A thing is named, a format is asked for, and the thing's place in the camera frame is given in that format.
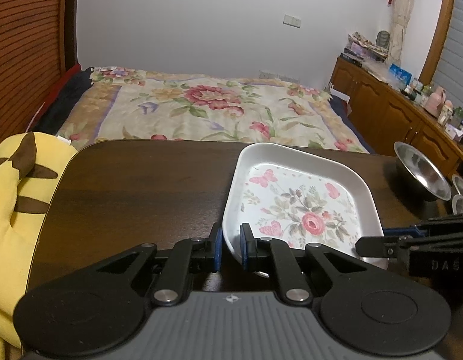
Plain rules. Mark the stack of folded fabrics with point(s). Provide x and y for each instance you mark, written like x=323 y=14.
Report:
x=362 y=47

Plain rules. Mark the blue box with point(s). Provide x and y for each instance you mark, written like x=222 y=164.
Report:
x=400 y=74

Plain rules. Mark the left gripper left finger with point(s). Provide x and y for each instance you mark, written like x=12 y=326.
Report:
x=189 y=257

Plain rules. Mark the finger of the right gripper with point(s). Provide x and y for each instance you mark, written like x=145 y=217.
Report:
x=378 y=246

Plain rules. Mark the floral bed quilt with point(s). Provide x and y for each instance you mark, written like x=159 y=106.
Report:
x=124 y=104

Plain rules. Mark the window roller blind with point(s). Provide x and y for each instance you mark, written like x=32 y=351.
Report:
x=449 y=71

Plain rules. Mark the pink bottle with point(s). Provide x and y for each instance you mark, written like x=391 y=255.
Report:
x=435 y=102

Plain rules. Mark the beige curtain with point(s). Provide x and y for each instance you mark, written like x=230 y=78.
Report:
x=402 y=10

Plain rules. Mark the yellow plush toy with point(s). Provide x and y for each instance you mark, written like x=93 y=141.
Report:
x=31 y=165

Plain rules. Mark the white tissue box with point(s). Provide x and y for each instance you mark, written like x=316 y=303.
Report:
x=453 y=133

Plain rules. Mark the wooden sideboard cabinet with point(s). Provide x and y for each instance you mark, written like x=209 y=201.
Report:
x=383 y=116

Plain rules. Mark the white wall switch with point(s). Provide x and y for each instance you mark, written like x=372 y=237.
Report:
x=292 y=21

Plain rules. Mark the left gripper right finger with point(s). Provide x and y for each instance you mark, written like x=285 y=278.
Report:
x=274 y=257

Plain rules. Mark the wooden louvered wardrobe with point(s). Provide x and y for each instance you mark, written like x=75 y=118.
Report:
x=37 y=48

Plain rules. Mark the white paper bag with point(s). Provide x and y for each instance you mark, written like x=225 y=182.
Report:
x=337 y=94

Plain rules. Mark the floral tray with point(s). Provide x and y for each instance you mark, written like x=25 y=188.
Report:
x=298 y=198

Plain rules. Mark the large steel bowl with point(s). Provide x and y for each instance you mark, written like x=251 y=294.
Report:
x=457 y=204

